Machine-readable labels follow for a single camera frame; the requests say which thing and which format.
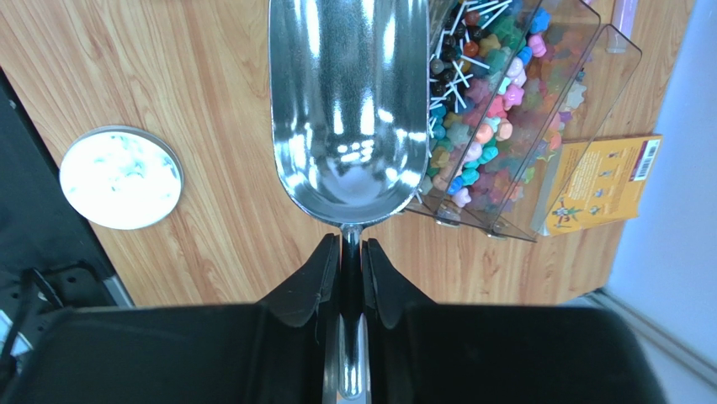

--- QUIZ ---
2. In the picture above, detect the black base mat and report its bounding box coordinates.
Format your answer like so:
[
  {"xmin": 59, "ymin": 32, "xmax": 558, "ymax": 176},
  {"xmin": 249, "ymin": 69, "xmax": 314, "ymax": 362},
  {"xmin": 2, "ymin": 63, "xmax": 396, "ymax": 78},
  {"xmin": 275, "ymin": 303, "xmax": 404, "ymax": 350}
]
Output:
[{"xmin": 1, "ymin": 75, "xmax": 134, "ymax": 365}]

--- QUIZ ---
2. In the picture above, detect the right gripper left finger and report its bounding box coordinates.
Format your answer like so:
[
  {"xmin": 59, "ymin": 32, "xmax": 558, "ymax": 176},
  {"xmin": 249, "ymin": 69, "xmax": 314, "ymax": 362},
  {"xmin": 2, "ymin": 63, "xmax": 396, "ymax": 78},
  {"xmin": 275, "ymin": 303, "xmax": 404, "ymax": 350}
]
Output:
[{"xmin": 258, "ymin": 234, "xmax": 341, "ymax": 403}]

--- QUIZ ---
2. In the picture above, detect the clear compartment candy box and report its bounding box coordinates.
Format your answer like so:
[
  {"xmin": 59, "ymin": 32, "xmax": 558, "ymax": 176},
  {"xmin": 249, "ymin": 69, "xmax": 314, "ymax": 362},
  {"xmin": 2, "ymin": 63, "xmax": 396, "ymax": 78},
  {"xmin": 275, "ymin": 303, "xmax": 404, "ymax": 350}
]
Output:
[{"xmin": 408, "ymin": 1, "xmax": 642, "ymax": 241}]

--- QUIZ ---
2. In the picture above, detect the silver round jar lid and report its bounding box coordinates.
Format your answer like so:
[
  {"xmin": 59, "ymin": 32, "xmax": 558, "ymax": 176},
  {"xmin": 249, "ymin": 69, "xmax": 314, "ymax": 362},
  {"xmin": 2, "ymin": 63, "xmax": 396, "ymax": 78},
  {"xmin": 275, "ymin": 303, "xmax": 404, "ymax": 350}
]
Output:
[{"xmin": 59, "ymin": 125, "xmax": 184, "ymax": 231}]

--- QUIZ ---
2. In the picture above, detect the orange yellow book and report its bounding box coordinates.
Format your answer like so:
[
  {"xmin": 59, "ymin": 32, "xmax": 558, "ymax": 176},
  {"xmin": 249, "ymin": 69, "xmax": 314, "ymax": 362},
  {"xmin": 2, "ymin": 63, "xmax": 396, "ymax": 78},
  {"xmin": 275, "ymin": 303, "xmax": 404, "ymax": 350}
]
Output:
[{"xmin": 531, "ymin": 135, "xmax": 663, "ymax": 237}]

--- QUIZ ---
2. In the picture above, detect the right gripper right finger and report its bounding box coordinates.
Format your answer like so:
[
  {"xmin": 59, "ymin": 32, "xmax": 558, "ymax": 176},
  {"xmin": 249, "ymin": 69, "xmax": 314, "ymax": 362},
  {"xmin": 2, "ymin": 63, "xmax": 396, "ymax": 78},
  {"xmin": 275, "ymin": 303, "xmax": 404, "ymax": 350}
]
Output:
[{"xmin": 361, "ymin": 238, "xmax": 435, "ymax": 403}]

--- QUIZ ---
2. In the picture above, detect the silver metal scoop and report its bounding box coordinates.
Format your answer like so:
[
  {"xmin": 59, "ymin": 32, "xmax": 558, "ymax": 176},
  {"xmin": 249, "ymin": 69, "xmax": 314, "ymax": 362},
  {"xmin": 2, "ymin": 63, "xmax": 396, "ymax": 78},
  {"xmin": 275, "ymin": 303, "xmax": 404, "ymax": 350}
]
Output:
[{"xmin": 268, "ymin": 1, "xmax": 429, "ymax": 400}]

